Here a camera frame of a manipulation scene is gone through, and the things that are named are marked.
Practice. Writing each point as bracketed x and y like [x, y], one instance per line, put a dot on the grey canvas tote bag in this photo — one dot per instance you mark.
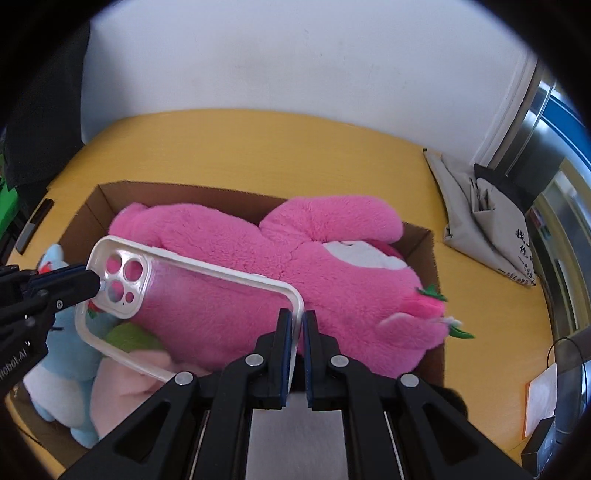
[484, 223]

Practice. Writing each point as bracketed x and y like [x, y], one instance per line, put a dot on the white plush panda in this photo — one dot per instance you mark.
[453, 398]

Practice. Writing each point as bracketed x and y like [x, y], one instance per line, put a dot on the shallow brown cardboard box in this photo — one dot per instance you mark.
[76, 223]

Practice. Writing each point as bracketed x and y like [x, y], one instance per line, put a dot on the white orange-edged mouse pad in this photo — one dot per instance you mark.
[541, 399]

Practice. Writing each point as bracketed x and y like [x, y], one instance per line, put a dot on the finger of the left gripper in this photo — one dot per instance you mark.
[64, 287]

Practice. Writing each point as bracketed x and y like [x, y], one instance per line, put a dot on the clear white phone case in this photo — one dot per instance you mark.
[204, 315]

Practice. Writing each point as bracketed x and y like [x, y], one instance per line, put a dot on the light blue plush toy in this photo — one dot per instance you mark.
[60, 386]

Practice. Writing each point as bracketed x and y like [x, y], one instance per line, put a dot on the person in black jacket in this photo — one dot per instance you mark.
[46, 133]

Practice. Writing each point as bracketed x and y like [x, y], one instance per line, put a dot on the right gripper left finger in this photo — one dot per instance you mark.
[197, 427]

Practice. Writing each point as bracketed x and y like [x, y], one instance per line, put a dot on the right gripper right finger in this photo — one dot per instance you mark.
[396, 428]

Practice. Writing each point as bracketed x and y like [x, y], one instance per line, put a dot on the small black box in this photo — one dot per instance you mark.
[539, 448]

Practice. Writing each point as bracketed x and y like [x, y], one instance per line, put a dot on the large pink plush bear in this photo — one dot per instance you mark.
[331, 249]

